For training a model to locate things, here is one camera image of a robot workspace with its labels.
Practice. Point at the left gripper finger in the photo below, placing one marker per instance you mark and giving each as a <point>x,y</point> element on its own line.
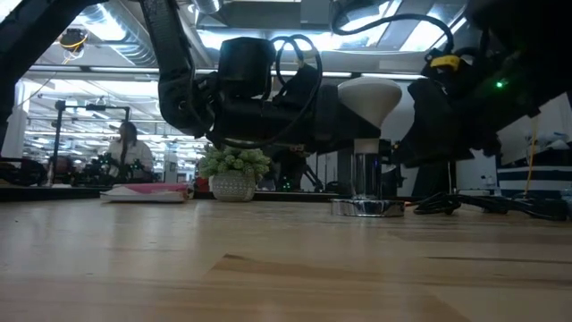
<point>344,127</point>

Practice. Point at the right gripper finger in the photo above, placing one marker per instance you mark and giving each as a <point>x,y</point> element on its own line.
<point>438,129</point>

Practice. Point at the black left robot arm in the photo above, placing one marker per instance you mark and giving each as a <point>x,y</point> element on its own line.
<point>174,67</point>

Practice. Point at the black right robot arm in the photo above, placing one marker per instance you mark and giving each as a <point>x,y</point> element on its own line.
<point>527,40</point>

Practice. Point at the person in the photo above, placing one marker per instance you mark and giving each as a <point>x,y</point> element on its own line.
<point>129,152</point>
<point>290,167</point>

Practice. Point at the green artificial potted plant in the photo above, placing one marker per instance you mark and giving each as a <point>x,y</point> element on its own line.
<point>234,165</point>

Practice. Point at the pink white package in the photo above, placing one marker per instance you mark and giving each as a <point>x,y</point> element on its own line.
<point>165,187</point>

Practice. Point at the black robot rig with arms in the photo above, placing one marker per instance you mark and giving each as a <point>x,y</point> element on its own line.
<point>58,134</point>

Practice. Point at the yellow black ceiling reel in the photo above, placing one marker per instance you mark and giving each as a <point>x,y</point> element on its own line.
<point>73,38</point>

